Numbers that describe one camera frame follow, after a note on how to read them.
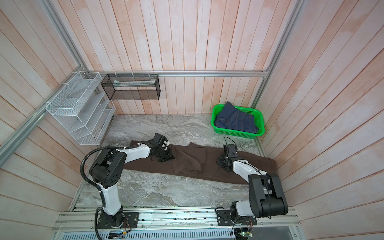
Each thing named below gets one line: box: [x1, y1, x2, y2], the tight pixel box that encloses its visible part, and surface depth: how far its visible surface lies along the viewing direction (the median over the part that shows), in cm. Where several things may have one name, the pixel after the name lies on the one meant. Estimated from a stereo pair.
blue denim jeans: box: [214, 102, 259, 133], surface depth 109 cm
